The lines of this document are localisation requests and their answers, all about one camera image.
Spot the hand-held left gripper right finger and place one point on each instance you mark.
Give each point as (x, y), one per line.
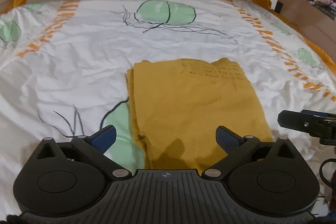
(225, 138)

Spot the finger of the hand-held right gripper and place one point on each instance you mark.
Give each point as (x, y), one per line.
(296, 119)
(313, 112)

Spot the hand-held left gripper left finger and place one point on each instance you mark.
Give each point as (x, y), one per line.
(103, 138)

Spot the mustard yellow knit sweater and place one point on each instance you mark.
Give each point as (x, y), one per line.
(189, 103)

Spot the white leaf print duvet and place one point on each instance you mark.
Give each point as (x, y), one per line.
(65, 69)

